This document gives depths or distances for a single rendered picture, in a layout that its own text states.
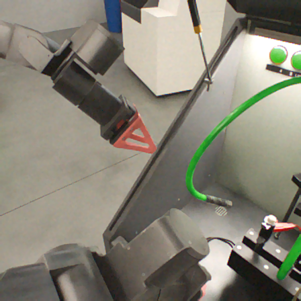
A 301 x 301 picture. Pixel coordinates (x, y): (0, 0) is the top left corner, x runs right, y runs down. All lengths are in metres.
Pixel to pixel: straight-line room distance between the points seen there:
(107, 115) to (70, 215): 1.75
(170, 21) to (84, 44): 2.86
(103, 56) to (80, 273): 0.32
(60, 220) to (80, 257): 1.90
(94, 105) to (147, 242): 0.27
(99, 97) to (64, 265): 0.29
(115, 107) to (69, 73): 0.09
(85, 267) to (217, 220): 0.81
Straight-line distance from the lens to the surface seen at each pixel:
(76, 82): 0.45
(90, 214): 2.14
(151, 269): 0.26
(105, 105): 0.46
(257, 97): 0.54
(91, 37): 0.46
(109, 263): 0.28
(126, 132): 0.46
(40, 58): 0.47
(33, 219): 2.24
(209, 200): 0.65
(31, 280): 0.23
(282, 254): 0.83
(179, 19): 3.35
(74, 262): 0.25
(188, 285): 0.38
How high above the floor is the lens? 1.62
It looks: 39 degrees down
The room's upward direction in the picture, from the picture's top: straight up
